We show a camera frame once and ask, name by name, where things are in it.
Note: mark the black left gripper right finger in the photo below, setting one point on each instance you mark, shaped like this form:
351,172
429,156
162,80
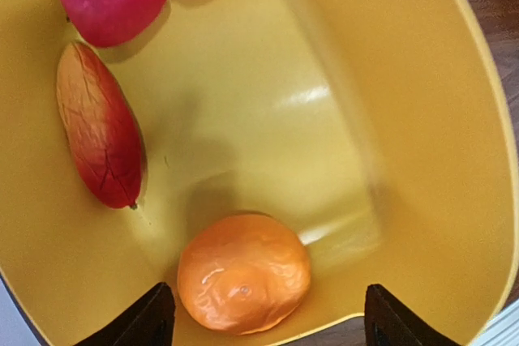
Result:
387,321

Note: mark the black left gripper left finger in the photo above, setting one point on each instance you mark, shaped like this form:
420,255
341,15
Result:
148,321

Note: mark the orange toy orange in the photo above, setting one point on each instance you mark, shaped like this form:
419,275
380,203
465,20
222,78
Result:
243,274

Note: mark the yellow plastic basket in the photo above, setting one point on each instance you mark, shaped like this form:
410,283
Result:
377,130

